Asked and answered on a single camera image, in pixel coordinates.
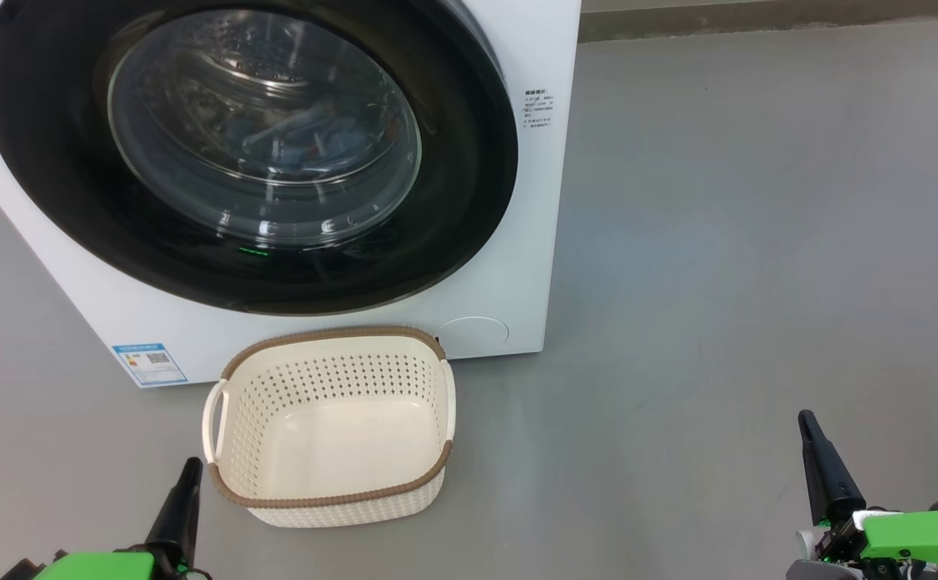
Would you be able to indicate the white front-load washing machine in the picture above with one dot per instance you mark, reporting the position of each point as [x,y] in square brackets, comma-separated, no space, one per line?
[533,242]

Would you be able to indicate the blue monkey print clothes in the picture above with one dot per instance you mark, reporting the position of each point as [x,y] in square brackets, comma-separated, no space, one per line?
[332,137]

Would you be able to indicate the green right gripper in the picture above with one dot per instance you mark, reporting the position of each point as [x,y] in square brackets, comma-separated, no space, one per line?
[920,536]

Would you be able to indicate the cream perforated laundry basket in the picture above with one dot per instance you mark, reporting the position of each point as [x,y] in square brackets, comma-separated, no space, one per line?
[332,435]

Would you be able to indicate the black round washer door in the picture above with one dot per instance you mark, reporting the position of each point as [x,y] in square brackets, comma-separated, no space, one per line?
[469,201]

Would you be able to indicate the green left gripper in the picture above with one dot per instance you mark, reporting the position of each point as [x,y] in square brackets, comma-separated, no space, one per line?
[94,566]

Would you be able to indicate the steel washing drum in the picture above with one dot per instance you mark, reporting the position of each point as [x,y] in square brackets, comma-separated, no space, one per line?
[195,72]

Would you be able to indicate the round white filter cover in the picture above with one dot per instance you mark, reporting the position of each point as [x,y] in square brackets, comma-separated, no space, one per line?
[477,334]

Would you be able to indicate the blue energy label sticker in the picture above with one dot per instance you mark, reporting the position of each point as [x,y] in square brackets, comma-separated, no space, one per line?
[151,364]

